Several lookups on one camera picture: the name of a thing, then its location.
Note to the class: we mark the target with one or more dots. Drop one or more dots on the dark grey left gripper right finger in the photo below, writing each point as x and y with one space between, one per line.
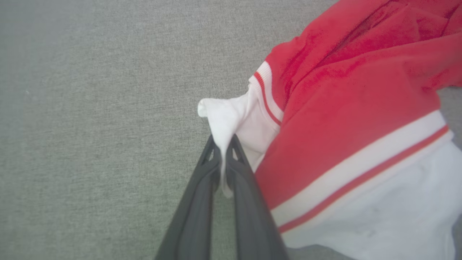
256 224

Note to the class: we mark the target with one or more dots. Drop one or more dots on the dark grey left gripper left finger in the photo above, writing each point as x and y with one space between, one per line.
191 224

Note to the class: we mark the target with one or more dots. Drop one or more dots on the red and white shirt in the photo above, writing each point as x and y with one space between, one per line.
353 137

